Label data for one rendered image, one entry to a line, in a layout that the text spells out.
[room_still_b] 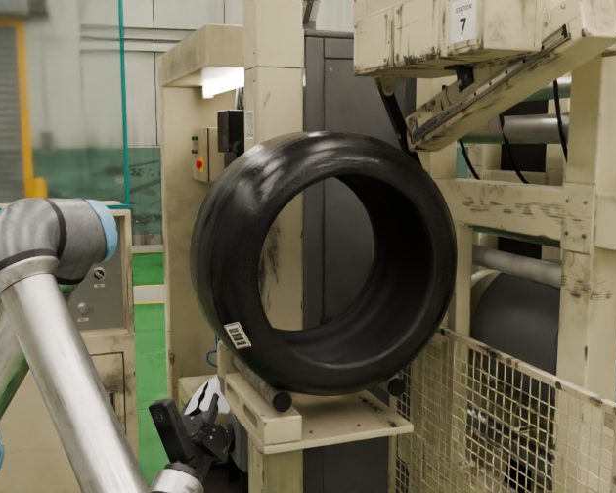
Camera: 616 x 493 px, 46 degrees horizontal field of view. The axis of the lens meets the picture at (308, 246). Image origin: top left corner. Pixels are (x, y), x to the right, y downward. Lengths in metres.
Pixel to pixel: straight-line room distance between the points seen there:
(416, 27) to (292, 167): 0.43
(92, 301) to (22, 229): 1.10
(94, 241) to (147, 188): 9.46
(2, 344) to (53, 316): 0.29
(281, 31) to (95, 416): 1.16
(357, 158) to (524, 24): 0.42
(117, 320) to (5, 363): 0.88
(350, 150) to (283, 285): 0.54
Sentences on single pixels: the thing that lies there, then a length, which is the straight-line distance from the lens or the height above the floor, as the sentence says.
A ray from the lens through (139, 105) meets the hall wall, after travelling 10.82.
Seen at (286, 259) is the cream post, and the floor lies 1.15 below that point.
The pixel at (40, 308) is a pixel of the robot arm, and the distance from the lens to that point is 1.16.
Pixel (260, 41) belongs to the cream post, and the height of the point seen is 1.72.
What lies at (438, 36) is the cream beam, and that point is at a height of 1.68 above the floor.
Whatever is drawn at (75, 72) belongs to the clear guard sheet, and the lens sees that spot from 2.22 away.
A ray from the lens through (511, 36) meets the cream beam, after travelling 1.50.
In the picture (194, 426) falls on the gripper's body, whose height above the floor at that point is 0.95.
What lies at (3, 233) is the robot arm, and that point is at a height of 1.33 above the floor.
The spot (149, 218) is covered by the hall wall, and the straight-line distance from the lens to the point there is 10.79.
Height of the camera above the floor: 1.46
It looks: 8 degrees down
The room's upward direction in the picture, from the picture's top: straight up
